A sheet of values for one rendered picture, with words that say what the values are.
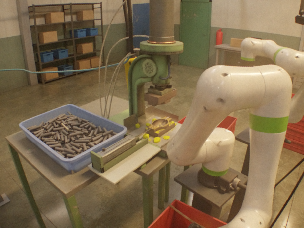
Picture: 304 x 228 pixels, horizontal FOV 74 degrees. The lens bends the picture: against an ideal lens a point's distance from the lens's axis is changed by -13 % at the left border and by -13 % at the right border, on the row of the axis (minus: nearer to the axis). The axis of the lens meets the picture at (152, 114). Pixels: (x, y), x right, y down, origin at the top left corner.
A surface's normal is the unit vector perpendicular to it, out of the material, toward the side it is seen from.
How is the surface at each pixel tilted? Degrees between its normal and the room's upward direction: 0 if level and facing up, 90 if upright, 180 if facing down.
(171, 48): 90
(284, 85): 67
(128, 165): 0
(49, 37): 90
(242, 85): 59
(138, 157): 0
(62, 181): 0
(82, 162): 100
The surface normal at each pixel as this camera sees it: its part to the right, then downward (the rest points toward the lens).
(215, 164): -0.36, 0.39
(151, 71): -0.61, 0.33
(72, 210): 0.79, 0.26
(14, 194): 0.00, -0.91
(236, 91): 0.30, 0.19
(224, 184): -0.74, 0.13
